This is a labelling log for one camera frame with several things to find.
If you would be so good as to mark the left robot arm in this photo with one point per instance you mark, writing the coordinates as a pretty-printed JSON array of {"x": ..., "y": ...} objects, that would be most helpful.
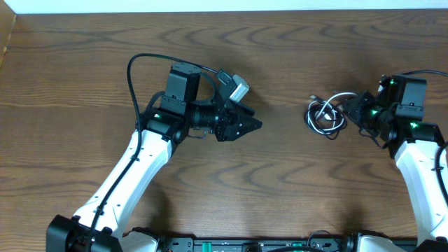
[{"x": 192, "y": 100}]

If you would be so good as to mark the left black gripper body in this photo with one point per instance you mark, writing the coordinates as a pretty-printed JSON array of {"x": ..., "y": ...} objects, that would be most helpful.
[{"x": 223, "y": 122}]

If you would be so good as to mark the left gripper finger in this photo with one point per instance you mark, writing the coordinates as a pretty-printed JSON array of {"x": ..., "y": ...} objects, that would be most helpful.
[
  {"x": 241, "y": 107},
  {"x": 246, "y": 124}
]

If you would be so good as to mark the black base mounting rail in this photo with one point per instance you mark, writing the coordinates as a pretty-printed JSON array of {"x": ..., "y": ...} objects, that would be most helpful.
[{"x": 188, "y": 244}]

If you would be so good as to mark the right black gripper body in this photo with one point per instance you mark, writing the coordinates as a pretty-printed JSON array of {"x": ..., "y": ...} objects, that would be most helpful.
[{"x": 365, "y": 113}]

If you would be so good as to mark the cardboard box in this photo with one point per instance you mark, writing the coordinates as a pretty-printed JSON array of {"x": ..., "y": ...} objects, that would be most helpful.
[{"x": 7, "y": 23}]

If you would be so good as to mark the green clamp handle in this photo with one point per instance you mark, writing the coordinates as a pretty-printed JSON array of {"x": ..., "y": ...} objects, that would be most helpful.
[{"x": 206, "y": 247}]

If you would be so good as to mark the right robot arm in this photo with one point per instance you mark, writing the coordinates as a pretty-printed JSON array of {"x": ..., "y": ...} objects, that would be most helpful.
[{"x": 395, "y": 115}]

